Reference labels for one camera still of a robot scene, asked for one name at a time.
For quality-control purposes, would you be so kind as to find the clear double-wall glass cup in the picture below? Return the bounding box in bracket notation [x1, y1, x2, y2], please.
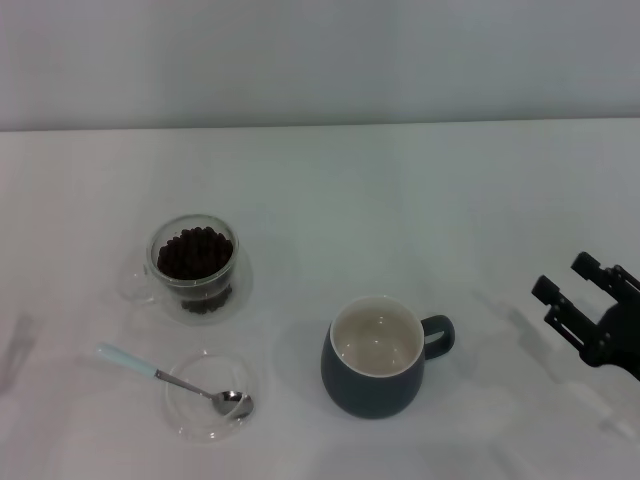
[117, 214, 240, 317]

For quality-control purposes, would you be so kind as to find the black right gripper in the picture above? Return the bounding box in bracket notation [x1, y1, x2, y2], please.
[531, 251, 640, 381]

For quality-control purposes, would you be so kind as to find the dark blue ceramic mug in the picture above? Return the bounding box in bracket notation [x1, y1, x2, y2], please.
[320, 294, 457, 420]

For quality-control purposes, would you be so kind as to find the clear glass lid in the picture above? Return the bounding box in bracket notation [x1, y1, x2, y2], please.
[164, 349, 259, 443]

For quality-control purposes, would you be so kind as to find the clear glass saucer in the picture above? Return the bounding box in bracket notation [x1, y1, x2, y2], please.
[115, 247, 255, 327]

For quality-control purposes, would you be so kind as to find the roasted coffee beans pile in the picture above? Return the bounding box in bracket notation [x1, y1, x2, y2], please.
[156, 226, 235, 282]

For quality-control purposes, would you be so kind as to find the spoon with light blue handle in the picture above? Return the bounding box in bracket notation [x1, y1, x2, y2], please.
[95, 342, 255, 420]

